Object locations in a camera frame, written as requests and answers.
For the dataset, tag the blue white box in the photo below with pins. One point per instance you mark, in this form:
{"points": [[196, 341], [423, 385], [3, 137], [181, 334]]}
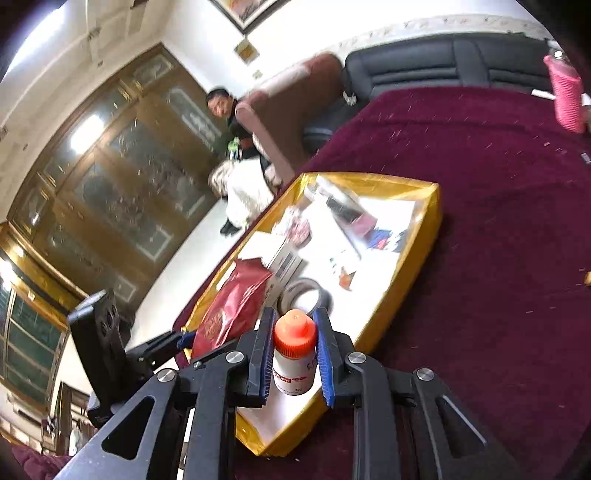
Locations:
{"points": [[383, 240]]}

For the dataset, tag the gold foil tray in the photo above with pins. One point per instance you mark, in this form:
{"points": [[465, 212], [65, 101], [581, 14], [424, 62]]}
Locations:
{"points": [[383, 277]]}

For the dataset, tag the red foil packet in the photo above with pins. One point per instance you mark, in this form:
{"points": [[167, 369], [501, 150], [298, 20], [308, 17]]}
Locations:
{"points": [[231, 309]]}

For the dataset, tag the green white carton box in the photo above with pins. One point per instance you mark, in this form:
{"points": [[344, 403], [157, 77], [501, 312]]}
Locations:
{"points": [[332, 249]]}

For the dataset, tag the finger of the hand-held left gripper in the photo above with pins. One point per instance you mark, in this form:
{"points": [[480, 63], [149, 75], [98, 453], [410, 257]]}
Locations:
{"points": [[157, 348]]}

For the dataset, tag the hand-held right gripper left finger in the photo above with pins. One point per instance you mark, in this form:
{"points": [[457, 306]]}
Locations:
{"points": [[268, 364]]}

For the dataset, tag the pink knit-covered jar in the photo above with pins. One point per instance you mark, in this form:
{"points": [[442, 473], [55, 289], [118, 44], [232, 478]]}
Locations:
{"points": [[565, 99]]}

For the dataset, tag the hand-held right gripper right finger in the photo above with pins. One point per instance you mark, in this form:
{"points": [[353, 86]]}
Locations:
{"points": [[324, 362]]}

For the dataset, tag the black white box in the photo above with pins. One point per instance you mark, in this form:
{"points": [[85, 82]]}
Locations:
{"points": [[339, 203]]}

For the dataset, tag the black leather sofa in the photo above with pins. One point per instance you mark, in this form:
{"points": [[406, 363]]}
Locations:
{"points": [[415, 64]]}

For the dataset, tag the wooden glass cabinet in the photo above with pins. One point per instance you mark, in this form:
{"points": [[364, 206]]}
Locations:
{"points": [[115, 194]]}

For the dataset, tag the brown armchair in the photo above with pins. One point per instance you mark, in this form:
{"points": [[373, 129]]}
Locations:
{"points": [[286, 110]]}

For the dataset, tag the white bottle orange cap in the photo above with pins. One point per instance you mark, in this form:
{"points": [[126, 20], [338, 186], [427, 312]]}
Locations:
{"points": [[293, 369]]}

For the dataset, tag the gold wall plaque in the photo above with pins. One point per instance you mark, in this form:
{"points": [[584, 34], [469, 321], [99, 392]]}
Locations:
{"points": [[246, 49]]}

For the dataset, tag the pink patterned packet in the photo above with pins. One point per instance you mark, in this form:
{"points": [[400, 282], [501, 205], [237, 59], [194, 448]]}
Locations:
{"points": [[295, 228]]}

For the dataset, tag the maroon tablecloth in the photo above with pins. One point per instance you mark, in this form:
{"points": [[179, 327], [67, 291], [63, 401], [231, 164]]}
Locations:
{"points": [[485, 230]]}

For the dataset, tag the clear tape roll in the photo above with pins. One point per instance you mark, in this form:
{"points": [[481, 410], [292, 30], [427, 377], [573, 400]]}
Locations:
{"points": [[327, 297]]}

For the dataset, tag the framed wall painting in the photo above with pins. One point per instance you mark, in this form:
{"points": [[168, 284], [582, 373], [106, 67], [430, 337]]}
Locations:
{"points": [[249, 11]]}

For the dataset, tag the small black gadget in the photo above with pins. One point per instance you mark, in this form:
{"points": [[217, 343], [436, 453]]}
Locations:
{"points": [[586, 158]]}

